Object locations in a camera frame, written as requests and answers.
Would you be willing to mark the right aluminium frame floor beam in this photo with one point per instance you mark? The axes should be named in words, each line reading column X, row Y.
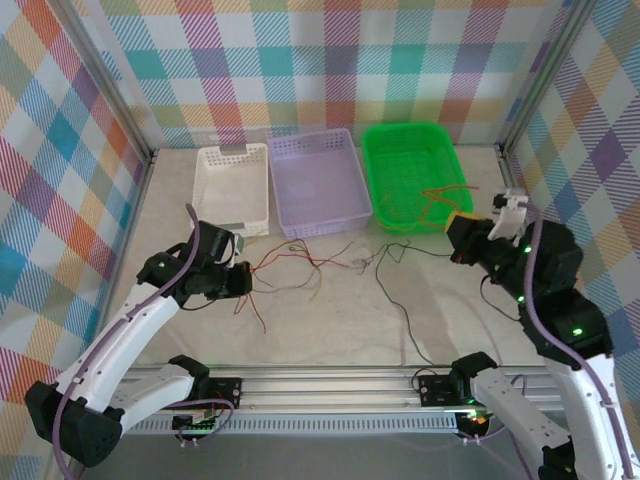
column 512, row 175

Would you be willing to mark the green plastic basket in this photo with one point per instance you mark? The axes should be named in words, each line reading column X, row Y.
column 415, row 160

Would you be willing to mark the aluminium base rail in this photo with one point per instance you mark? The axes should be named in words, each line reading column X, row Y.
column 325, row 387

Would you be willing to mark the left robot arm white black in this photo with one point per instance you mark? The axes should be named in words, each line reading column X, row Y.
column 125, row 330

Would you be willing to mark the white plastic basket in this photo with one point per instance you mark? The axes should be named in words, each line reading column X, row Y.
column 235, row 185

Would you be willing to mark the purple plastic basket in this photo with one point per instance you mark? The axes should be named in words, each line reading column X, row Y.
column 320, row 175

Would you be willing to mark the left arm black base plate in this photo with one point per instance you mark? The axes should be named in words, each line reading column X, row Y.
column 227, row 392

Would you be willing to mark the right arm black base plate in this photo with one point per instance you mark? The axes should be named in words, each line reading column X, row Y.
column 435, row 392

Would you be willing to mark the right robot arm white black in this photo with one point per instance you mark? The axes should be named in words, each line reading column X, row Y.
column 590, row 410

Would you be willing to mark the right aluminium frame post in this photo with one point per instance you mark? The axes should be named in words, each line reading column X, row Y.
column 545, row 75

